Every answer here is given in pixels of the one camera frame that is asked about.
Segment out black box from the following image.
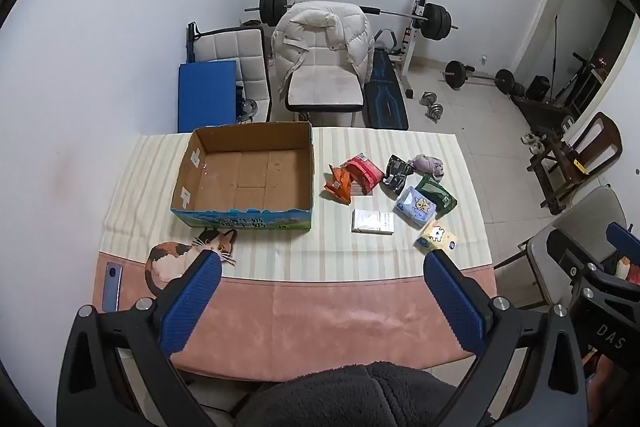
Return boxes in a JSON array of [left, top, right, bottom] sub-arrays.
[[526, 76, 551, 102]]

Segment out white padded chair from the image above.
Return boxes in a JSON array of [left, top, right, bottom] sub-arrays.
[[284, 47, 365, 128]]

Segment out white barbell rack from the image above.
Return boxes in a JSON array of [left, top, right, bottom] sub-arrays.
[[292, 0, 436, 75]]

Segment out orange snack packet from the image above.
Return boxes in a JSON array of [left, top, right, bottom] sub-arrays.
[[322, 163, 356, 206]]

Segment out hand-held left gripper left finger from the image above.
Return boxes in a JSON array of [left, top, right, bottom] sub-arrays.
[[56, 251, 223, 427]]

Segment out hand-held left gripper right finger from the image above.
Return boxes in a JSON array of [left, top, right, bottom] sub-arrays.
[[422, 249, 588, 427]]

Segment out blue cat-print tissue pack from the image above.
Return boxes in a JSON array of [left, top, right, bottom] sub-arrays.
[[393, 187, 437, 228]]

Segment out blue smartphone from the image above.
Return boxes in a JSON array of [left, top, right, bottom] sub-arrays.
[[101, 263, 122, 313]]

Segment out green packet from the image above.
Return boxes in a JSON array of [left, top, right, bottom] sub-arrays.
[[416, 173, 458, 214]]

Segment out dark wooden chair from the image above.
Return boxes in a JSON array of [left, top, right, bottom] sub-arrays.
[[527, 112, 623, 215]]

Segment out blue folded mat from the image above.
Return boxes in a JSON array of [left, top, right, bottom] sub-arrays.
[[177, 60, 238, 134]]

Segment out person's dark fleece clothing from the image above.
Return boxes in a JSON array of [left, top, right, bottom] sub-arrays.
[[235, 361, 481, 427]]

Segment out cardboard box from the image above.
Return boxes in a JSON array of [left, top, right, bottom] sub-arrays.
[[170, 122, 316, 232]]

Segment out red snack packet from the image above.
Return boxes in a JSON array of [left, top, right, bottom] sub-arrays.
[[345, 153, 385, 196]]

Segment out grey folding chair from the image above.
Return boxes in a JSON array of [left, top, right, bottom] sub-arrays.
[[517, 186, 631, 308]]

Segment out dark wooden rack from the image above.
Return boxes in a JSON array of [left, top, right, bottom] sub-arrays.
[[515, 52, 611, 130]]

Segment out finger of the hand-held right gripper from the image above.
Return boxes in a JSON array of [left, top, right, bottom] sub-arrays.
[[605, 221, 640, 259], [546, 229, 599, 289]]

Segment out short barbell with black plates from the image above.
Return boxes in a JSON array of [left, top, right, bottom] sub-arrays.
[[442, 60, 516, 95]]

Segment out yellow tissue pack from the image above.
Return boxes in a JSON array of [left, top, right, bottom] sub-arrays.
[[414, 220, 459, 254]]

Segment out black snack packet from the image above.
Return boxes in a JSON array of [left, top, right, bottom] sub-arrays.
[[381, 154, 416, 194]]

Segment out white puffer jacket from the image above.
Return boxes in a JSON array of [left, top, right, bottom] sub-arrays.
[[271, 1, 375, 102]]

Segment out black blue mat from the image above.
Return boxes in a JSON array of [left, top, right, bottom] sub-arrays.
[[362, 29, 411, 130]]

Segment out white quilted chair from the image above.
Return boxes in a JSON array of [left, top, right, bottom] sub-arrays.
[[187, 23, 273, 122]]

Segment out purple cloth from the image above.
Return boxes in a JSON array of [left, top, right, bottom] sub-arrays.
[[407, 154, 446, 182]]

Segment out long barbell with black plates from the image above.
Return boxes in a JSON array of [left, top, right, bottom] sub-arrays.
[[244, 0, 458, 42]]

